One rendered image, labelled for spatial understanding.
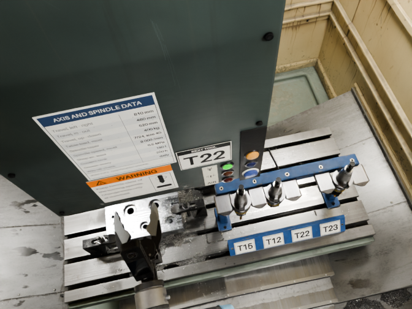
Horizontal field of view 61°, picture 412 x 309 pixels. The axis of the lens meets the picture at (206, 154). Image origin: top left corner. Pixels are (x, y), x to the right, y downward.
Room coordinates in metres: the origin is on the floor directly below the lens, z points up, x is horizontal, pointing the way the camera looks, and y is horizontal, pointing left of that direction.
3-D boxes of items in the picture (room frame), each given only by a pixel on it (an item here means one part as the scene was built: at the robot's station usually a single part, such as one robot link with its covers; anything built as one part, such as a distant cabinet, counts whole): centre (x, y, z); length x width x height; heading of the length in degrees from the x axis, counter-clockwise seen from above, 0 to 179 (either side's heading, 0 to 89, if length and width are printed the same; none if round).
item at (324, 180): (0.40, -0.36, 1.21); 0.07 x 0.05 x 0.01; 3
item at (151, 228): (0.30, 0.16, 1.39); 0.09 x 0.03 x 0.06; 164
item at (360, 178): (0.41, -0.47, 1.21); 0.07 x 0.05 x 0.01; 3
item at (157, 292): (0.12, 0.18, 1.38); 0.08 x 0.05 x 0.08; 96
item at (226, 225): (0.43, -0.03, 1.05); 0.10 x 0.05 x 0.30; 3
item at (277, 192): (0.39, -0.20, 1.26); 0.04 x 0.04 x 0.07
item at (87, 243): (0.39, 0.44, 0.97); 0.13 x 0.03 x 0.15; 93
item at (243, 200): (0.38, -0.09, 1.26); 0.04 x 0.04 x 0.07
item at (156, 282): (0.20, 0.19, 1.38); 0.12 x 0.08 x 0.09; 6
